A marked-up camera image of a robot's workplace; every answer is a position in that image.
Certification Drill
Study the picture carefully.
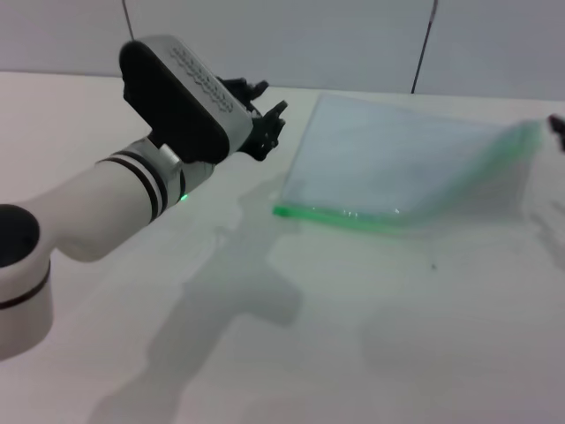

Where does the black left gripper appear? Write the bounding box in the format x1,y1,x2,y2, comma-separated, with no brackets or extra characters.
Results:
215,76,289,163

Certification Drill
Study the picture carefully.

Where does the clear document bag green zipper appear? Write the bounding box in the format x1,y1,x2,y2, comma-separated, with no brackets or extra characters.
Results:
272,93,545,231

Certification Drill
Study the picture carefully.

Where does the black grey wrist camera box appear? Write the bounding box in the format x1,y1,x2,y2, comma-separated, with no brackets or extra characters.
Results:
117,34,255,165

